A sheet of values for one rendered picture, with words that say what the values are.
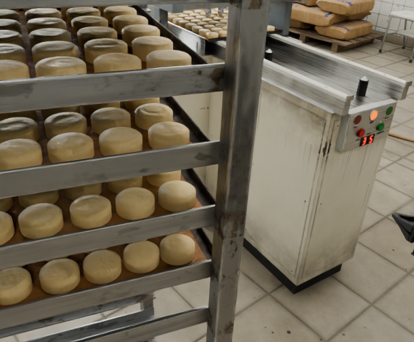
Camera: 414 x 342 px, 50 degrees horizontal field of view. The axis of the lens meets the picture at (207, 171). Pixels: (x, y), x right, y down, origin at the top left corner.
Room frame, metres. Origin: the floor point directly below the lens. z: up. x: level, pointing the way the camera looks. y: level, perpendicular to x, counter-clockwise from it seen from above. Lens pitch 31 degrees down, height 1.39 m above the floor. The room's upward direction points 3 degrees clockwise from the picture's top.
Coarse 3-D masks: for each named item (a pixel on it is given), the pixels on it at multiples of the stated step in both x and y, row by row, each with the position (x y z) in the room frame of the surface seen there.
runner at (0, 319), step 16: (160, 272) 0.43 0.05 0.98; (176, 272) 0.43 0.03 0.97; (192, 272) 0.44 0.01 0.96; (208, 272) 0.45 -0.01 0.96; (96, 288) 0.39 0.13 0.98; (112, 288) 0.40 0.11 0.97; (128, 288) 0.41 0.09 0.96; (144, 288) 0.42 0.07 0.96; (160, 288) 0.42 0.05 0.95; (32, 304) 0.36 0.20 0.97; (48, 304) 0.37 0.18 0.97; (64, 304) 0.38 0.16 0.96; (80, 304) 0.38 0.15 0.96; (96, 304) 0.39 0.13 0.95; (0, 320) 0.35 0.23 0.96; (16, 320) 0.36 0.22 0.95; (32, 320) 0.36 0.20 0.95
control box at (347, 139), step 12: (360, 108) 1.36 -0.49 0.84; (372, 108) 1.37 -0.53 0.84; (384, 108) 1.41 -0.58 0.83; (348, 120) 1.31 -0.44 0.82; (360, 120) 1.34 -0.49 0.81; (372, 120) 1.38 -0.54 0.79; (384, 120) 1.42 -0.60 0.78; (348, 132) 1.32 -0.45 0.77; (372, 132) 1.39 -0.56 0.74; (384, 132) 1.43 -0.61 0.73; (336, 144) 1.33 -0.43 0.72; (348, 144) 1.32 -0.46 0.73; (360, 144) 1.36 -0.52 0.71
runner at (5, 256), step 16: (208, 208) 0.45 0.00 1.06; (112, 224) 0.41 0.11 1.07; (128, 224) 0.41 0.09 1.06; (144, 224) 0.42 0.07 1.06; (160, 224) 0.42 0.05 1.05; (176, 224) 0.43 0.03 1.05; (192, 224) 0.44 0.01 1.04; (208, 224) 0.45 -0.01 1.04; (32, 240) 0.37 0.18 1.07; (48, 240) 0.37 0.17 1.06; (64, 240) 0.38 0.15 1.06; (80, 240) 0.39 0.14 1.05; (96, 240) 0.39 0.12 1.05; (112, 240) 0.40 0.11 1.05; (128, 240) 0.41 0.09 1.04; (0, 256) 0.36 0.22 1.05; (16, 256) 0.36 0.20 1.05; (32, 256) 0.37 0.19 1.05; (48, 256) 0.37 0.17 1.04
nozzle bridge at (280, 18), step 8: (272, 0) 2.09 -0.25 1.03; (280, 0) 2.12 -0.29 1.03; (288, 0) 2.15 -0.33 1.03; (296, 0) 2.17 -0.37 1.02; (304, 0) 2.16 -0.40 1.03; (152, 8) 1.90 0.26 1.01; (160, 8) 1.85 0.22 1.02; (168, 8) 1.79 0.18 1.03; (176, 8) 1.78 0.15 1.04; (184, 8) 1.84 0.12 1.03; (192, 8) 1.86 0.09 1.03; (200, 8) 1.88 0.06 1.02; (208, 8) 1.90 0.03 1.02; (272, 8) 2.32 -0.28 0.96; (280, 8) 2.27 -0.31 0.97; (288, 8) 2.25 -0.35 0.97; (152, 16) 1.91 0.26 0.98; (160, 16) 1.86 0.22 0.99; (272, 16) 2.31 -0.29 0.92; (280, 16) 2.26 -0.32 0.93; (288, 16) 2.25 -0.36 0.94; (272, 24) 2.31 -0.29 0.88; (280, 24) 2.26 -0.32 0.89; (288, 24) 2.26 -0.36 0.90
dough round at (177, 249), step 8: (168, 240) 0.49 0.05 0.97; (176, 240) 0.49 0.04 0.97; (184, 240) 0.50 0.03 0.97; (192, 240) 0.50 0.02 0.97; (160, 248) 0.48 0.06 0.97; (168, 248) 0.48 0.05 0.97; (176, 248) 0.48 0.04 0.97; (184, 248) 0.48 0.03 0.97; (192, 248) 0.48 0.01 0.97; (160, 256) 0.48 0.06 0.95; (168, 256) 0.47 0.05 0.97; (176, 256) 0.46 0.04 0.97; (184, 256) 0.47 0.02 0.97; (192, 256) 0.48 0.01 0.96; (176, 264) 0.46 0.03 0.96; (184, 264) 0.47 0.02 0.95
